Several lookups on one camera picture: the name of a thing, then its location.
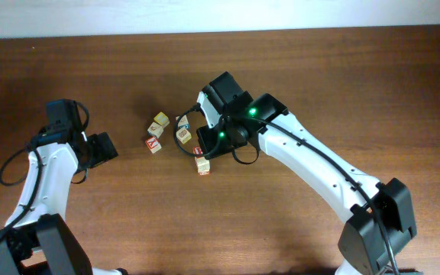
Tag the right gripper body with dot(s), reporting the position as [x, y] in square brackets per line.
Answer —
[218, 140]

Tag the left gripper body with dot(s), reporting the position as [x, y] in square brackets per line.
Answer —
[101, 151]

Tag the red letter U block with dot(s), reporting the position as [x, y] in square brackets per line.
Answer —
[198, 151]

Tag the plain wooden picture block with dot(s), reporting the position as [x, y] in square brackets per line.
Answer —
[203, 166]

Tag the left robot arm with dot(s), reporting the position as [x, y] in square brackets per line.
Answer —
[36, 238]

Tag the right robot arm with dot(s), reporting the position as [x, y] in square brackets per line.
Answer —
[379, 217]

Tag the yellow edged picture block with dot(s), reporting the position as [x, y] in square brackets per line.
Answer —
[183, 135]

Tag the plain block blue side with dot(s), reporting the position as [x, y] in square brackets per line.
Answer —
[182, 122]

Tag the red letter Y block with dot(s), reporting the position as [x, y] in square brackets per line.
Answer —
[153, 144]

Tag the plain block orange picture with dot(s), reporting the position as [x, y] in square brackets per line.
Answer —
[155, 130]

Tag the yellow wooden block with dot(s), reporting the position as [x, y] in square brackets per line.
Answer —
[162, 119]

